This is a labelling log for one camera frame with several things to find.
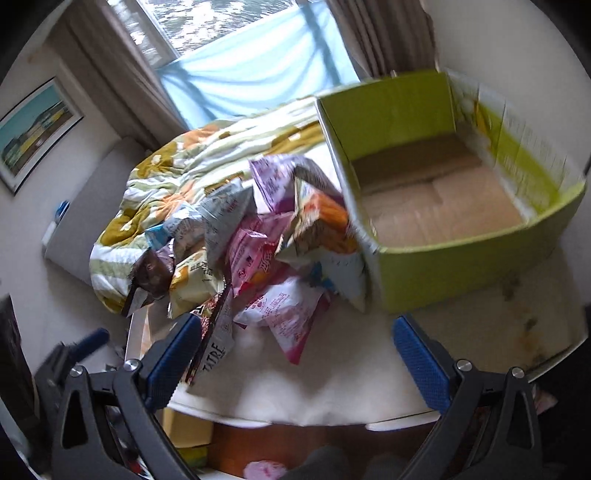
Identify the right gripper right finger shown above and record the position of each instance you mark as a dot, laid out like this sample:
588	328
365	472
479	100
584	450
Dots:
488	426

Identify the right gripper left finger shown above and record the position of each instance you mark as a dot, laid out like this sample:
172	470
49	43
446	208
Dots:
85	447

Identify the black white snack box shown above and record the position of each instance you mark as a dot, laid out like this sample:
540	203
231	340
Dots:
216	337

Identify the brown chocolate snack bag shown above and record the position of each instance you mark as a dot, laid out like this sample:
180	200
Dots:
150	279

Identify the yellow orange snack bag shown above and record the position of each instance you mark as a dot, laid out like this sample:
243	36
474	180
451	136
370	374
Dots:
193	283

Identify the blue white snack bag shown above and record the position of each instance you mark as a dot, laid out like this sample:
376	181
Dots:
182	231

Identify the white pink snack bag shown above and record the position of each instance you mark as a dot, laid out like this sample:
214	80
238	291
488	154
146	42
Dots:
288	308

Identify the grey white snack bag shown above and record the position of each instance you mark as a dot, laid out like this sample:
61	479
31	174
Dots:
222	211

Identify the orange white snack bag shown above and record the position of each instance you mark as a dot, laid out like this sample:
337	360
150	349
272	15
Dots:
318	232

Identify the purple snack bag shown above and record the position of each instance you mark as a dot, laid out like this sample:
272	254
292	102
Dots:
275	175

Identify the grey padded headboard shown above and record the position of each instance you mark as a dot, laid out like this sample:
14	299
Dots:
70	242

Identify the green cardboard box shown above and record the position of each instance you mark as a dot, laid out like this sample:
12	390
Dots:
448	188

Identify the floral striped quilt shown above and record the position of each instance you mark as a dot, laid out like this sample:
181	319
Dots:
180	172

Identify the framed landscape picture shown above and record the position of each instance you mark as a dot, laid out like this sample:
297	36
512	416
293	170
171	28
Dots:
32	128

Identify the brown left drape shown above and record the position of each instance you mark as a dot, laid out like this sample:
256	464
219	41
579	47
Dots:
96	48

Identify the brown drape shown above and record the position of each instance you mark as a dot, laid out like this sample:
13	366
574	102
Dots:
96	48
386	38

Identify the brown right drape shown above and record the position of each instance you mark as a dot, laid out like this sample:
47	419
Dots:
386	38

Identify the light blue sheer curtain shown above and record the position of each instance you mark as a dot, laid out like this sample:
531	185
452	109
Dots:
284	57

